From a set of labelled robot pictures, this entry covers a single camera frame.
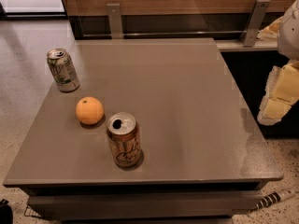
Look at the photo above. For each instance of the grey metal shelf rail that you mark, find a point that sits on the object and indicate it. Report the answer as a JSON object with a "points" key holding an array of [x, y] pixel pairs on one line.
{"points": [[238, 46]]}

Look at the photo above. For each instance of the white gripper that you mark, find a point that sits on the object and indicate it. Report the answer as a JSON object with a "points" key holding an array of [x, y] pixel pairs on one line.
{"points": [[290, 34]]}

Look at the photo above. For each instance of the orange fruit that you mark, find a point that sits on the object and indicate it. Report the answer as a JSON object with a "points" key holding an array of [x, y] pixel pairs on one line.
{"points": [[89, 110]]}

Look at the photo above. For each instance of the grey low table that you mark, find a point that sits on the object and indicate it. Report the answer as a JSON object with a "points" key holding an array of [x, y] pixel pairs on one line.
{"points": [[203, 153]]}

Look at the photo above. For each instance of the orange soda can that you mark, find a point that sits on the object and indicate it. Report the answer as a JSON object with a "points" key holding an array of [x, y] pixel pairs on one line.
{"points": [[124, 139]]}

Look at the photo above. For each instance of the green white soda can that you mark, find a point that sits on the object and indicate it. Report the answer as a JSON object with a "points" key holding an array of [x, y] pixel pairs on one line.
{"points": [[62, 70]]}

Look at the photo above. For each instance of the metal bracket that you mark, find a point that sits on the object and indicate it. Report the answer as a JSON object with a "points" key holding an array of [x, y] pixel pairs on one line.
{"points": [[115, 21], [249, 35]]}

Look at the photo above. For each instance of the left metal bracket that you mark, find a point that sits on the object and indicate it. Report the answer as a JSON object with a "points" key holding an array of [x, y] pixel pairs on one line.
{"points": [[115, 21]]}

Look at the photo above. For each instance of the black object bottom left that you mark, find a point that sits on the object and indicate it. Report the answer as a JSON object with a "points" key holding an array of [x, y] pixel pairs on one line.
{"points": [[6, 215]]}

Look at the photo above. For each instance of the right metal bracket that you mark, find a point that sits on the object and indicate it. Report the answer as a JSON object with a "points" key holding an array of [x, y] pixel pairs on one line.
{"points": [[249, 35]]}

